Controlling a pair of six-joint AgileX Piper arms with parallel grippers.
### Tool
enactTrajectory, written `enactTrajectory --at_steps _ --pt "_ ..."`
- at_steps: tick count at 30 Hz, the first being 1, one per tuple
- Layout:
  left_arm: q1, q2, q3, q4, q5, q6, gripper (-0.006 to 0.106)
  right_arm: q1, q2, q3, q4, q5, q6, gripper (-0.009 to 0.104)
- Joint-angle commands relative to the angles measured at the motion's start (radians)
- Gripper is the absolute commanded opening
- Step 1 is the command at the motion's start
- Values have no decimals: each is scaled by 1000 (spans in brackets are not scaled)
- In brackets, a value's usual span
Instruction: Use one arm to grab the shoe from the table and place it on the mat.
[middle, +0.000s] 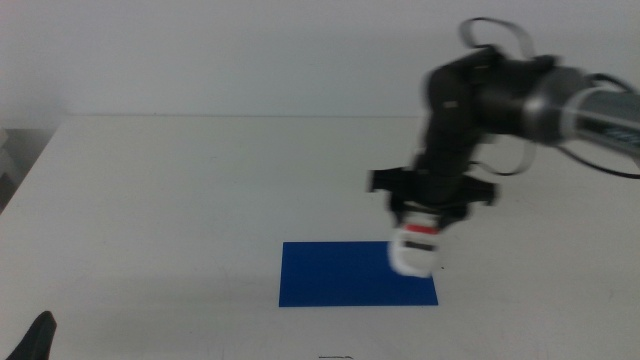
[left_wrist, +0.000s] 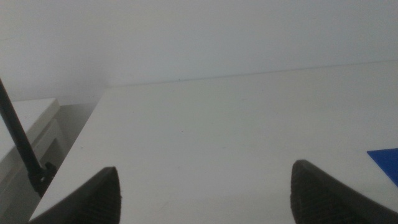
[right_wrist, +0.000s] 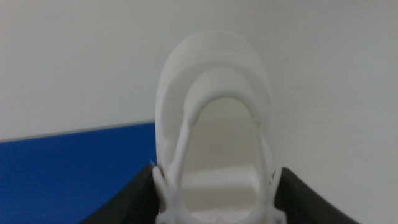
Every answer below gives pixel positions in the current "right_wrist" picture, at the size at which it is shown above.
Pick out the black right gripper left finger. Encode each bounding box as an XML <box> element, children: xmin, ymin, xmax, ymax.
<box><xmin>79</xmin><ymin>164</ymin><xmax>161</xmax><ymax>224</ymax></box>

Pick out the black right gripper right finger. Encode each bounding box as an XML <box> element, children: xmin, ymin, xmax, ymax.
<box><xmin>272</xmin><ymin>167</ymin><xmax>362</xmax><ymax>224</ymax></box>

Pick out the white sandal with coloured straps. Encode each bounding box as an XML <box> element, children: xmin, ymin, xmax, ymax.
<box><xmin>150</xmin><ymin>29</ymin><xmax>289</xmax><ymax>224</ymax></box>

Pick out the blue rectangular mat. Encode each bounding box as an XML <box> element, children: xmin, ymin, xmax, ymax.
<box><xmin>0</xmin><ymin>121</ymin><xmax>157</xmax><ymax>224</ymax></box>

